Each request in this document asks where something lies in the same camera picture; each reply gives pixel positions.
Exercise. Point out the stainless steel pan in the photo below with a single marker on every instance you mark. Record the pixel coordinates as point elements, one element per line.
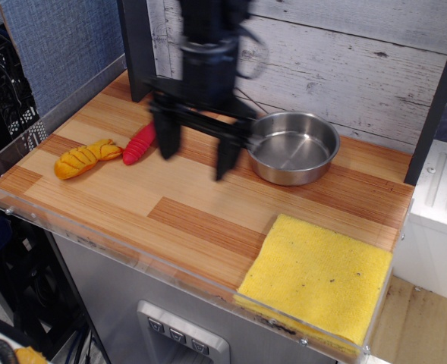
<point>292,148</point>

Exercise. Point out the red handled metal fork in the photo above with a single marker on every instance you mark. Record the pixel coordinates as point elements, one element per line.
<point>139,144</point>

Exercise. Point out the dark grey post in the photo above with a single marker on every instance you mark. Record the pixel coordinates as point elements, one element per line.
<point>138,46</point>
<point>428,132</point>

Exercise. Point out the black equipment rack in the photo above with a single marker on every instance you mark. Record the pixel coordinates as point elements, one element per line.
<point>17,106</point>

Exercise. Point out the white plastic block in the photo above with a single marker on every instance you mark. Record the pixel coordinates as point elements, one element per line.
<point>420,256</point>

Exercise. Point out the clear acrylic table guard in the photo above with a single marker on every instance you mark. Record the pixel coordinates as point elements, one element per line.
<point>175,211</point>

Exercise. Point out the stainless steel cabinet panel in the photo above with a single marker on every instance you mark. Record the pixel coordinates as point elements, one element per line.
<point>146,312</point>

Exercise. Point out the dark grey right post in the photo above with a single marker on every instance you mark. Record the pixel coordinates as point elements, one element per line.
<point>428,132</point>

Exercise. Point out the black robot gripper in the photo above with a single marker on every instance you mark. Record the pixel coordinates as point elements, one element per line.
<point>203,99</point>

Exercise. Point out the yellow cloth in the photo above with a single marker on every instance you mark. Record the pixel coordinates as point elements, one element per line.
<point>316,282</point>

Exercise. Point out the orange plush fried shrimp toy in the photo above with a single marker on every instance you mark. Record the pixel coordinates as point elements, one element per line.
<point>78,160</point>

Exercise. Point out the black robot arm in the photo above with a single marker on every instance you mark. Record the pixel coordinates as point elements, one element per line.
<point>210,21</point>

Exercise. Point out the dark grey left post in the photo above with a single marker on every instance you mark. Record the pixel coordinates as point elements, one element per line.
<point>138,46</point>

